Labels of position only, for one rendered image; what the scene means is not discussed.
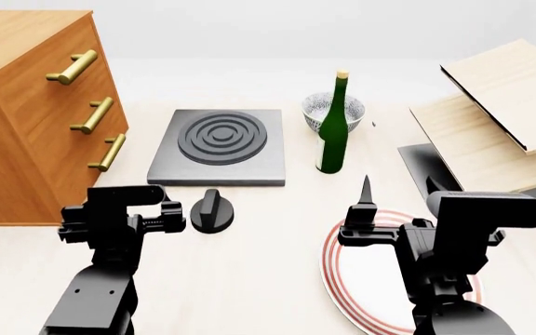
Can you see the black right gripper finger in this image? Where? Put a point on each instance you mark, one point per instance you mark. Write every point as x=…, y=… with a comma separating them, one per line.
x=434, y=186
x=365, y=206

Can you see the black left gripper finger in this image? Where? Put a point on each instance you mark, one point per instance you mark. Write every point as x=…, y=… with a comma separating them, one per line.
x=174, y=216
x=73, y=216

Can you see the black stove knob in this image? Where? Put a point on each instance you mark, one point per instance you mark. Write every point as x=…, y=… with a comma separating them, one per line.
x=212, y=216

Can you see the grey square stove plate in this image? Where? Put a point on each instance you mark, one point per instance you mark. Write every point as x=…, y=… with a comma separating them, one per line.
x=217, y=164

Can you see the black shelf rack base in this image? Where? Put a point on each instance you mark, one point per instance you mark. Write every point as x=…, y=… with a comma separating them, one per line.
x=424, y=167

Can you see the light wooden shelf board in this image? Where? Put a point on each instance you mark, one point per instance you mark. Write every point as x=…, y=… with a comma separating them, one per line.
x=473, y=150
x=505, y=90

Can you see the white plate with red rings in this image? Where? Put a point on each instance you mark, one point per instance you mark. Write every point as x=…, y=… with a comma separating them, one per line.
x=365, y=286

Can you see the green wine bottle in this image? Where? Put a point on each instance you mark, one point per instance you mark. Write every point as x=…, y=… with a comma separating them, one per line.
x=333, y=139

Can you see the wooden drawer cabinet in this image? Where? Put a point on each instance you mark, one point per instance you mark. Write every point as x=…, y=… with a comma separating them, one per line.
x=21, y=139

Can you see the patterned glass bowl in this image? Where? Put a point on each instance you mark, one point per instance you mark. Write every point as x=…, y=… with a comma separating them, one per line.
x=314, y=110

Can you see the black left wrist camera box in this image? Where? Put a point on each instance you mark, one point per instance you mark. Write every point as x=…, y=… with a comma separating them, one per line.
x=126, y=195

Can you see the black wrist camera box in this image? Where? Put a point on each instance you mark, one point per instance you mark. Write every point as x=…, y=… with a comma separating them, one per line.
x=482, y=223
x=126, y=195

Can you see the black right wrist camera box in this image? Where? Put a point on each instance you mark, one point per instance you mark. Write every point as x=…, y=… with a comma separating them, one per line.
x=482, y=223

